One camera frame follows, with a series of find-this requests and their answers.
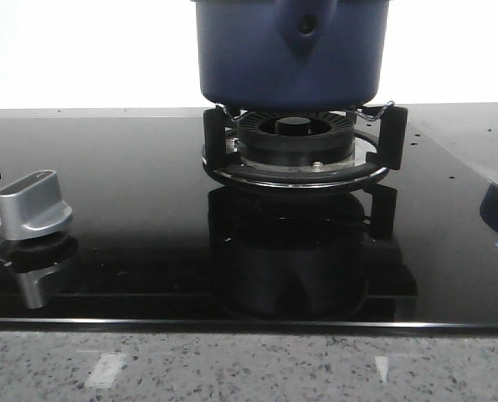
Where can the silver stove control knob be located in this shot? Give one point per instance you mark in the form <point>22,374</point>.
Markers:
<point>33,207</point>

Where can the black glass gas cooktop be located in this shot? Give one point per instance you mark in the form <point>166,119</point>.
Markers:
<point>156,245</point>

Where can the blue cooking pot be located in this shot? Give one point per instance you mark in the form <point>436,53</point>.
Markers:
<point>290,55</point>

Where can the black gas burner head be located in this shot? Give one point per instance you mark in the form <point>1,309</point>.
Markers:
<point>295,139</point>

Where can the black pot support grate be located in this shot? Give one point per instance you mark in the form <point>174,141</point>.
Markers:
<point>379,134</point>

